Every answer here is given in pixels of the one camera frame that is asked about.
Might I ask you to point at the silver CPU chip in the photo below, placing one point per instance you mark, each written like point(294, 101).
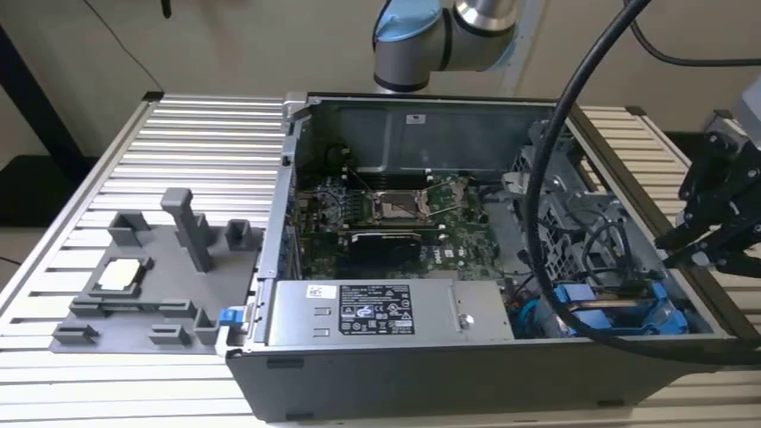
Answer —
point(119, 273)

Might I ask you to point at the hard disk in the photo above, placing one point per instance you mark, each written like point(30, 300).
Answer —
point(619, 301)

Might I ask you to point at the CPU socket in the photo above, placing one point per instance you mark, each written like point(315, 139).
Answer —
point(398, 206)

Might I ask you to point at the silver metal bracket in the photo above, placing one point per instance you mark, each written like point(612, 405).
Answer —
point(516, 183)

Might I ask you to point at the black open PC case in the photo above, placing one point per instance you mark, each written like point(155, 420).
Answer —
point(417, 383)

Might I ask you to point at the green motherboard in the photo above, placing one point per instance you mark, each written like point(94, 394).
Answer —
point(470, 249)

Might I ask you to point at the silver power supply unit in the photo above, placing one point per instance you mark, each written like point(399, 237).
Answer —
point(482, 303)

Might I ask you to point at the blue plastic bay bracket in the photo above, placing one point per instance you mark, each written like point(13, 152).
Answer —
point(588, 322)

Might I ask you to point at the blue case latch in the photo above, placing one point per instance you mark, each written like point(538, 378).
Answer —
point(231, 315)

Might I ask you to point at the black table corner cap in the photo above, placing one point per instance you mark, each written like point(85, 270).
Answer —
point(635, 110)
point(154, 95)

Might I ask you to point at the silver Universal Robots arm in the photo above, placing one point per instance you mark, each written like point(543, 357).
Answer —
point(405, 67)

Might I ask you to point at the grey plastic parts rack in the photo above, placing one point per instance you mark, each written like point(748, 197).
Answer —
point(173, 285)

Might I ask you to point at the grey metal disk bay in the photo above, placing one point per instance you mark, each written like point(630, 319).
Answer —
point(571, 196)

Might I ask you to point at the black hanging object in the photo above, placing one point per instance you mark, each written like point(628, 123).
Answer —
point(167, 8)

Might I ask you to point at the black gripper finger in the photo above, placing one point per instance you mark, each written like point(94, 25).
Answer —
point(720, 247)
point(692, 200)

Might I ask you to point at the black graphics card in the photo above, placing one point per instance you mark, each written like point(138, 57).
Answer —
point(381, 250)

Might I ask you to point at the white sticker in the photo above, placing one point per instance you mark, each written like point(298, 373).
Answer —
point(417, 119)

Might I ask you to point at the black stand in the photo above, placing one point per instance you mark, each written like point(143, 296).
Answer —
point(37, 187)

